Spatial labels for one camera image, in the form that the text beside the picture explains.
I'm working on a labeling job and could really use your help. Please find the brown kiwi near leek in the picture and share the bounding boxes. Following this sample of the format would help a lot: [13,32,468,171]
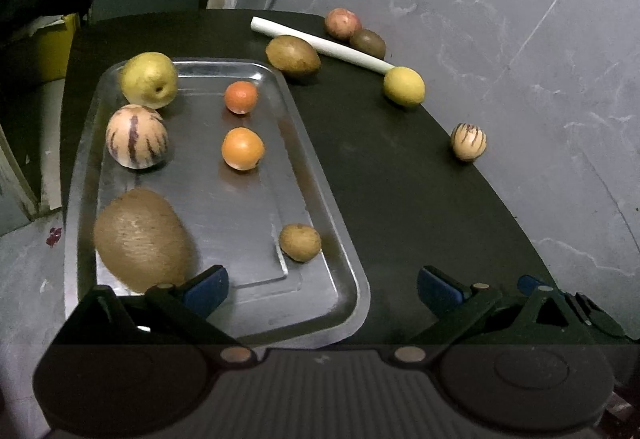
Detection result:
[265,35,321,77]

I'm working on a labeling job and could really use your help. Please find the yellow lemon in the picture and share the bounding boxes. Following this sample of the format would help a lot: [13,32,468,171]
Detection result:
[383,66,426,107]

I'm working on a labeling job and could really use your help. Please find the yellow box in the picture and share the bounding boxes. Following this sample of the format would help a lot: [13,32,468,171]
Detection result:
[27,13,79,82]

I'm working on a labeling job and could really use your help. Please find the striped pepino melon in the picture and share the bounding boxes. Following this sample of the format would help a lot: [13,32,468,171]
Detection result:
[105,104,169,170]
[450,124,487,162]

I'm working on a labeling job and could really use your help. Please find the dark green kiwi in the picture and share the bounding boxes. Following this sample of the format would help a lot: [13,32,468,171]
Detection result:
[349,28,386,60]

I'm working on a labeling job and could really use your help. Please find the silver metal tray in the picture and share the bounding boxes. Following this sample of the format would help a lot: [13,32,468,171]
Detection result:
[64,58,370,349]

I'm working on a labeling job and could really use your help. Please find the yellow-green pear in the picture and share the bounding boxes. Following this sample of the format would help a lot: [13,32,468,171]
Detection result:
[119,52,178,110]

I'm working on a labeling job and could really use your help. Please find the orange mandarin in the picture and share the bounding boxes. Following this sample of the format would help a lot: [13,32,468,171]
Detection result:
[221,127,265,171]

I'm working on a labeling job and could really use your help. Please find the small orange tangerine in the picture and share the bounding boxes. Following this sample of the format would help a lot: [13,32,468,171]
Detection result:
[224,80,258,115]

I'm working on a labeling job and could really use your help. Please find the large brown kiwi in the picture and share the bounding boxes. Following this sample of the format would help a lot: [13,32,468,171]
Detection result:
[93,188,194,293]

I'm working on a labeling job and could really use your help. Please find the white leek stalk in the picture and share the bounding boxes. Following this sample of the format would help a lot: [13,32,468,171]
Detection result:
[250,16,393,75]

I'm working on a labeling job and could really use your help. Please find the pink red apple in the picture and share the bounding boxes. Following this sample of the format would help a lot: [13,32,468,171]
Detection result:
[324,8,361,40]

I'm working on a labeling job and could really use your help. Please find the small tan longan fruit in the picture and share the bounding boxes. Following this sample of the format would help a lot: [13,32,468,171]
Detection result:
[279,223,322,263]

